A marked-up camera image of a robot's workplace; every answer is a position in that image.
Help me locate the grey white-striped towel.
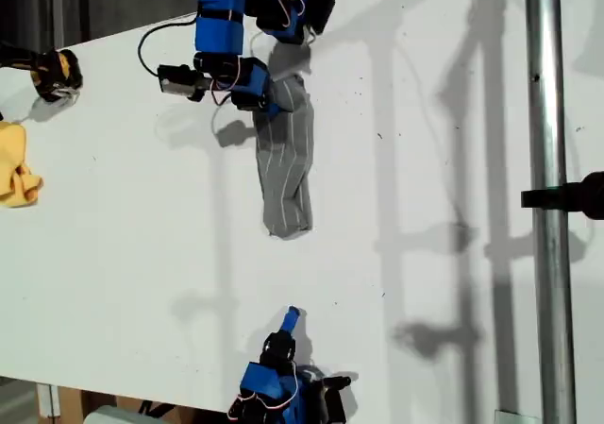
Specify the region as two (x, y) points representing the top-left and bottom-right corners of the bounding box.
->
(252, 75), (316, 241)

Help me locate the white plastic container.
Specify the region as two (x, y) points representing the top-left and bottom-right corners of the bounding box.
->
(83, 403), (143, 424)

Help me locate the brown cardboard box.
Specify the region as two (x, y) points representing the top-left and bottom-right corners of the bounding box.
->
(56, 385), (232, 424)

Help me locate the white table leg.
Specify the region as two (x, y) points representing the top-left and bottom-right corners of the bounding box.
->
(36, 382), (61, 419)

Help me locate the yellow cloth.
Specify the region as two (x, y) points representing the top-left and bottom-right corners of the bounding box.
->
(0, 120), (44, 209)

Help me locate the black clamp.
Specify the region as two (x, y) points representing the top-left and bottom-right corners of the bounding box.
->
(520, 171), (604, 221)

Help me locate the short black camera stalk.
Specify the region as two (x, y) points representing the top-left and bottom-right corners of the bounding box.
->
(187, 72), (216, 103)
(310, 373), (353, 393)

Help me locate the black camera cable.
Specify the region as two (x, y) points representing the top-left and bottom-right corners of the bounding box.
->
(137, 13), (199, 78)

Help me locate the steel post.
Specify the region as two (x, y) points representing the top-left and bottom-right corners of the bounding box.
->
(524, 0), (578, 424)

